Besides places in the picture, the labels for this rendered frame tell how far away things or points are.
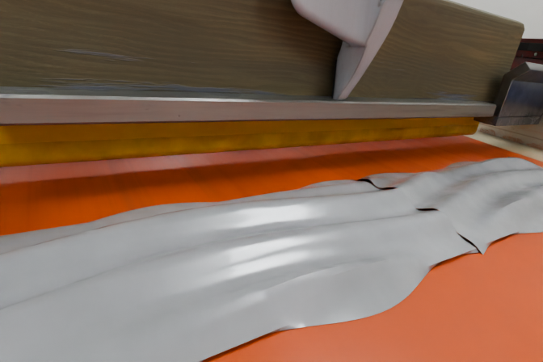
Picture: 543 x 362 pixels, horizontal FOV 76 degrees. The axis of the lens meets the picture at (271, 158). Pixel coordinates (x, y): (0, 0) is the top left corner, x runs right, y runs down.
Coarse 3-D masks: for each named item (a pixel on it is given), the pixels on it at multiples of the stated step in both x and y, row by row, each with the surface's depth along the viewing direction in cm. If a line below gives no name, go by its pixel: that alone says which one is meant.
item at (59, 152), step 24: (0, 144) 13; (24, 144) 14; (48, 144) 14; (72, 144) 14; (96, 144) 15; (120, 144) 15; (144, 144) 16; (168, 144) 17; (192, 144) 17; (216, 144) 18; (240, 144) 19; (264, 144) 20; (288, 144) 21; (312, 144) 22
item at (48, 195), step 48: (0, 192) 13; (48, 192) 13; (96, 192) 14; (144, 192) 14; (192, 192) 15; (240, 192) 16; (432, 288) 11; (480, 288) 11; (528, 288) 12; (288, 336) 8; (336, 336) 9; (384, 336) 9; (432, 336) 9; (480, 336) 9; (528, 336) 10
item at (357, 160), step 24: (336, 144) 25; (360, 144) 26; (384, 144) 27; (408, 144) 28; (432, 144) 29; (456, 144) 30; (480, 144) 31; (336, 168) 20; (360, 168) 21; (384, 168) 21; (408, 168) 22; (432, 168) 23; (504, 240) 15; (528, 240) 15; (504, 264) 13; (528, 264) 13
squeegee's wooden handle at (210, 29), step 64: (0, 0) 11; (64, 0) 12; (128, 0) 13; (192, 0) 14; (256, 0) 15; (448, 0) 23; (0, 64) 11; (64, 64) 12; (128, 64) 13; (192, 64) 15; (256, 64) 16; (320, 64) 18; (384, 64) 21; (448, 64) 24
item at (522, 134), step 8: (480, 128) 37; (488, 128) 37; (496, 128) 36; (504, 128) 35; (512, 128) 35; (520, 128) 34; (528, 128) 33; (536, 128) 33; (496, 136) 36; (504, 136) 35; (512, 136) 35; (520, 136) 34; (528, 136) 34; (536, 136) 33; (528, 144) 34; (536, 144) 33
